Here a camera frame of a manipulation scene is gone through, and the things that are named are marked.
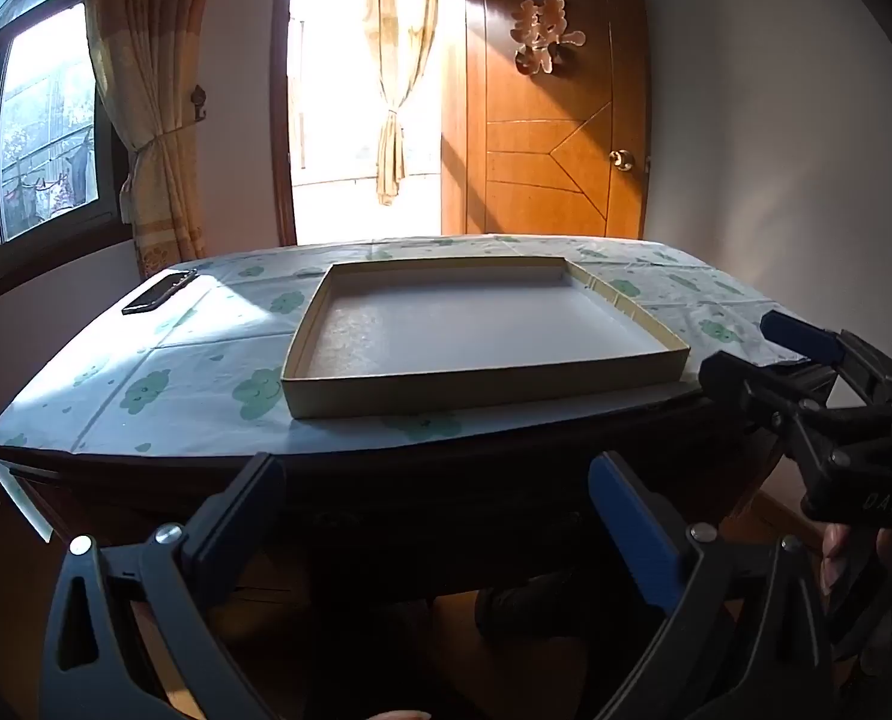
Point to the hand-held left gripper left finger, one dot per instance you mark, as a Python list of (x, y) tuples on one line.
[(247, 510)]

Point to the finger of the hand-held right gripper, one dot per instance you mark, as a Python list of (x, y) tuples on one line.
[(738, 386), (799, 336)]

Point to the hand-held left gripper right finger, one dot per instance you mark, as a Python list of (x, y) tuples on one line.
[(633, 532)]

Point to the shallow beige cardboard box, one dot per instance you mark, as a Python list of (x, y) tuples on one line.
[(453, 322)]

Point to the person's right hand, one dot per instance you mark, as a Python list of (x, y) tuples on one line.
[(840, 559)]

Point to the cloud print tablecloth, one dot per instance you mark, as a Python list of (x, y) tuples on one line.
[(191, 330)]

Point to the black smartphone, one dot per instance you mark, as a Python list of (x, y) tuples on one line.
[(159, 291)]

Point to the brass door knob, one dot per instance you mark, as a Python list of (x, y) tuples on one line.
[(622, 159)]

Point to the wooden door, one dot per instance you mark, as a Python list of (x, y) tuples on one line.
[(543, 127)]

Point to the pale doorway curtain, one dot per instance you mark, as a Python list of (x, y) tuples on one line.
[(391, 150)]

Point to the carved door ornament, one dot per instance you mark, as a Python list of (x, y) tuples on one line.
[(547, 34)]

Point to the curtain tieback hook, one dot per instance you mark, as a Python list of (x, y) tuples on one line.
[(200, 101)]

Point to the dark framed window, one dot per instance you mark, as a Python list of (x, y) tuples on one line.
[(41, 105)]

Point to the yellow checked curtain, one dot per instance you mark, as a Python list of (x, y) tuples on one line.
[(161, 52)]

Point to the wooden door frame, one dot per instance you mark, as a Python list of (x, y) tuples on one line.
[(281, 90)]

